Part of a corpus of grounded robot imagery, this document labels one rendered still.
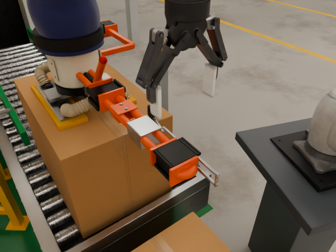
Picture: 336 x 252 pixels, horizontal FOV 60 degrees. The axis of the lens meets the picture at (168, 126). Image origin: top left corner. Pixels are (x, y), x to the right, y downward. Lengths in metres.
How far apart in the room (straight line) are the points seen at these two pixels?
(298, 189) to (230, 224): 0.84
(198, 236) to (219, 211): 0.78
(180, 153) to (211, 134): 1.85
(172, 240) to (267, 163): 0.46
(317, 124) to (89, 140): 0.78
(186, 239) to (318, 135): 0.61
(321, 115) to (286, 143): 0.23
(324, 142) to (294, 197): 0.22
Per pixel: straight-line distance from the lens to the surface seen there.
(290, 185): 1.13
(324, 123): 1.12
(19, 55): 2.82
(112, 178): 1.03
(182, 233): 1.18
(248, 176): 2.18
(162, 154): 0.63
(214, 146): 2.37
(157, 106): 0.54
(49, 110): 1.09
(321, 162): 1.20
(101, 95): 0.85
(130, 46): 1.23
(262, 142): 1.27
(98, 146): 0.92
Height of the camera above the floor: 1.53
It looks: 37 degrees down
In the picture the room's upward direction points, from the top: straight up
